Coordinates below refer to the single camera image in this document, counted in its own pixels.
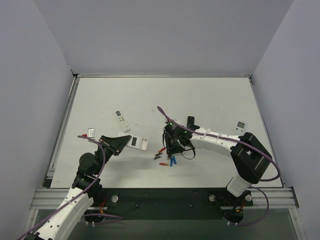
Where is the black battery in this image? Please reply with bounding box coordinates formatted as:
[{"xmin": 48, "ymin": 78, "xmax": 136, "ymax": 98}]
[{"xmin": 153, "ymin": 154, "xmax": 162, "ymax": 160}]

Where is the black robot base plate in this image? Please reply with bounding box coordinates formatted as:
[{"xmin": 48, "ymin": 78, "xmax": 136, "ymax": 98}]
[{"xmin": 84, "ymin": 187, "xmax": 253, "ymax": 224}]

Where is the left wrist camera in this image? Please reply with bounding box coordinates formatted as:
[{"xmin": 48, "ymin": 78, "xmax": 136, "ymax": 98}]
[{"xmin": 87, "ymin": 128, "xmax": 95, "ymax": 138}]

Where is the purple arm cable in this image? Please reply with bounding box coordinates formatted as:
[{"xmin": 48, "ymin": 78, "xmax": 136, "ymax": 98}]
[
  {"xmin": 156, "ymin": 105, "xmax": 281, "ymax": 181},
  {"xmin": 17, "ymin": 134, "xmax": 108, "ymax": 240}
]

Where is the white red-faced remote control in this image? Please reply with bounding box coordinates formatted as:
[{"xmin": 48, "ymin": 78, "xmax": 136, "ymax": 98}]
[{"xmin": 125, "ymin": 134, "xmax": 148, "ymax": 151}]

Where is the blue battery right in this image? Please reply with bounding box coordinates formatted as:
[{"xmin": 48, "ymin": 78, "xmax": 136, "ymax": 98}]
[{"xmin": 172, "ymin": 156, "xmax": 177, "ymax": 165}]

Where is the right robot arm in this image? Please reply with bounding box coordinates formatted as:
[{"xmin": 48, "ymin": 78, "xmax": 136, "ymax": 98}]
[{"xmin": 162, "ymin": 121, "xmax": 273, "ymax": 197}]

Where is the small white remote control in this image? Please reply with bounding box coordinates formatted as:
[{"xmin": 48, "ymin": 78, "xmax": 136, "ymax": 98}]
[{"xmin": 235, "ymin": 121, "xmax": 246, "ymax": 136}]

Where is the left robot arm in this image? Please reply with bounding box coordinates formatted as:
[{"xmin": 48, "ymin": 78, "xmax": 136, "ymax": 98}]
[{"xmin": 18, "ymin": 135, "xmax": 132, "ymax": 240}]

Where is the red battery on table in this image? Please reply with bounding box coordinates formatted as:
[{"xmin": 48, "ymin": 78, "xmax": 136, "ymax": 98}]
[{"xmin": 159, "ymin": 162, "xmax": 169, "ymax": 166}]

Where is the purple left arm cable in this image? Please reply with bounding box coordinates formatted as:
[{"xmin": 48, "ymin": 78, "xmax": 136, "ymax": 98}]
[{"xmin": 17, "ymin": 134, "xmax": 108, "ymax": 240}]

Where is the black remote control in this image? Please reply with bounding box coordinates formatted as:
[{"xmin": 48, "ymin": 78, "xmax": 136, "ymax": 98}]
[{"xmin": 187, "ymin": 116, "xmax": 195, "ymax": 130}]

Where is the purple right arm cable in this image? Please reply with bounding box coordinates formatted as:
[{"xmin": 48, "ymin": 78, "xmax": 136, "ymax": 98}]
[{"xmin": 156, "ymin": 105, "xmax": 281, "ymax": 181}]

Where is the slim white remote control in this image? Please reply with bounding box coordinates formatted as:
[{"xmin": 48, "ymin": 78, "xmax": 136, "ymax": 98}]
[{"xmin": 115, "ymin": 110, "xmax": 131, "ymax": 133}]

